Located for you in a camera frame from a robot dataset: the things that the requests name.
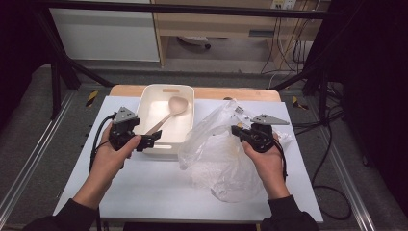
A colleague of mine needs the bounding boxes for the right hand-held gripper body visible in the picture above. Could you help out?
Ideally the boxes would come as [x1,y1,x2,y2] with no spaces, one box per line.
[244,113,290,154]

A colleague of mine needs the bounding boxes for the black floor cable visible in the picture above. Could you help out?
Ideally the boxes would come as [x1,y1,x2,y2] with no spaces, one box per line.
[311,120,353,221]

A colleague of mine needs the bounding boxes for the yellow black tape mark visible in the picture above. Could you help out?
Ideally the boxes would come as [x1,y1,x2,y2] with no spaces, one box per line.
[292,95,309,111]
[85,90,100,108]

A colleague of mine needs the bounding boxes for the wooden table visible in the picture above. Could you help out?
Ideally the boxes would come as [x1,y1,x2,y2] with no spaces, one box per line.
[109,84,282,103]

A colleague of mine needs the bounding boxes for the hanging cable bundle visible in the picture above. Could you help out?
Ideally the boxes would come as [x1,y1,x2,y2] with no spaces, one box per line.
[260,14,319,75]

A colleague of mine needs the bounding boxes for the white wall socket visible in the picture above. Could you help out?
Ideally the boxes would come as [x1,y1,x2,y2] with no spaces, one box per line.
[270,0,298,11]

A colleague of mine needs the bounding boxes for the aluminium floor rail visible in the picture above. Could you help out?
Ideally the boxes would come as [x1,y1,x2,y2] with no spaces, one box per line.
[321,137,377,231]
[0,90,77,219]

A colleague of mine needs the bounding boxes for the cream plastic basket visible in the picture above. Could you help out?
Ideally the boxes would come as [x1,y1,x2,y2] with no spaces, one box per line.
[132,83,196,159]

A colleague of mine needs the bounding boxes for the white cabinet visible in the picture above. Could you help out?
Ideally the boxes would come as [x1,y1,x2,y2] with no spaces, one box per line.
[49,7,161,63]

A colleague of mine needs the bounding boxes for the white power strip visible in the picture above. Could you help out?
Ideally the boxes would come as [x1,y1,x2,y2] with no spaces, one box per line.
[177,35,212,50]

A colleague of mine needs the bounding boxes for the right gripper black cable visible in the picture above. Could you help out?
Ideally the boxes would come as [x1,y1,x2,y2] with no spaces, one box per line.
[272,137,289,180]

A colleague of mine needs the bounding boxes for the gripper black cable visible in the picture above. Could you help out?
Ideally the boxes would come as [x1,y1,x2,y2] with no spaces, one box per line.
[272,137,289,180]
[89,112,116,172]

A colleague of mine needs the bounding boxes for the black metal frame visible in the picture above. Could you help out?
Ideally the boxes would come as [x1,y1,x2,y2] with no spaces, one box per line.
[31,0,335,120]

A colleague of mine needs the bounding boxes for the person's left hand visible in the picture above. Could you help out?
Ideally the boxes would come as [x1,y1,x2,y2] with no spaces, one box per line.
[90,122,142,181]

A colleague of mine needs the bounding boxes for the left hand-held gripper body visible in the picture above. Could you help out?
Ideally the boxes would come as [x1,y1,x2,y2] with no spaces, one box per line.
[108,106,141,152]

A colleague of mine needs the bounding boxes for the person's right hand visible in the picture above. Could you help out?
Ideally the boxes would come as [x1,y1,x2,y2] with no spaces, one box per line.
[242,134,287,185]

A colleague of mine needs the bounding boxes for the beige spoon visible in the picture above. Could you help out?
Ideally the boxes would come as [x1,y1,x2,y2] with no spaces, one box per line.
[144,95,190,136]

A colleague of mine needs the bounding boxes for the clear plastic bag yellow smiley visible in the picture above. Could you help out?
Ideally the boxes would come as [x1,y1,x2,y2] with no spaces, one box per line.
[177,98,294,204]

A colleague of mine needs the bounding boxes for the wooden desk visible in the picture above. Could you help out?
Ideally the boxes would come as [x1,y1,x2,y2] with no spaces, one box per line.
[150,0,332,68]

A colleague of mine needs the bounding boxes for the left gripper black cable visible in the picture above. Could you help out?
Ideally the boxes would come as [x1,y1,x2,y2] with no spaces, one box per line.
[89,112,116,172]

